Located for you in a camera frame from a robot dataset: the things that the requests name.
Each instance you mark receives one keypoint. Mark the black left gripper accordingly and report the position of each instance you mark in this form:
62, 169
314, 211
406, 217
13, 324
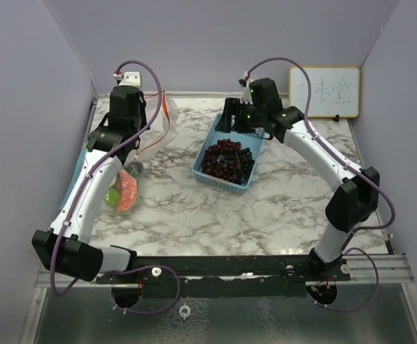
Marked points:
144, 122

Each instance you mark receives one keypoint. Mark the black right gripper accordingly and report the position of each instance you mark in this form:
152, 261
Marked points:
233, 106

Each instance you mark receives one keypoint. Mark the clear bag orange zipper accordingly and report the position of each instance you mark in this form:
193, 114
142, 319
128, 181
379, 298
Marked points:
162, 131

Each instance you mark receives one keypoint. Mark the dark purple plum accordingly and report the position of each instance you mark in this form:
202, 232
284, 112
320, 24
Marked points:
135, 169

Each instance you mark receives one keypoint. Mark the dark grape bunch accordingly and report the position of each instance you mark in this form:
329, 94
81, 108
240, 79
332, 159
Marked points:
229, 161

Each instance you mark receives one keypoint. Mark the watermelon slice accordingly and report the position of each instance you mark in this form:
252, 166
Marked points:
128, 192

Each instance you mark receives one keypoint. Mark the clear bag blue zipper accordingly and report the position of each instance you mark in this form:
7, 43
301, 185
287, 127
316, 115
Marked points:
115, 184

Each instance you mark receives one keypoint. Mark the green leaf vegetable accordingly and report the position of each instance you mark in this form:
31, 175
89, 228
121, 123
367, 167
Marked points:
112, 197

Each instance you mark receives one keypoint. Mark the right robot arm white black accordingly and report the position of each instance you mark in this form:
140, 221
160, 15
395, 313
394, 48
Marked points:
355, 196

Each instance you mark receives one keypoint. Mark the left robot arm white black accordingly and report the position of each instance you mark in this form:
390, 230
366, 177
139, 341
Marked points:
65, 247

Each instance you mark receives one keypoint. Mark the small whiteboard wooden frame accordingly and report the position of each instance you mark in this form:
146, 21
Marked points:
335, 91

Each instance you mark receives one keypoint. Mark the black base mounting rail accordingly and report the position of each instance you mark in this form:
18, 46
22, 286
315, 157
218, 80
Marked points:
169, 283

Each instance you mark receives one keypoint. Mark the aluminium frame rail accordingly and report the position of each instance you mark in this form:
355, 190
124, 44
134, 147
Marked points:
357, 270

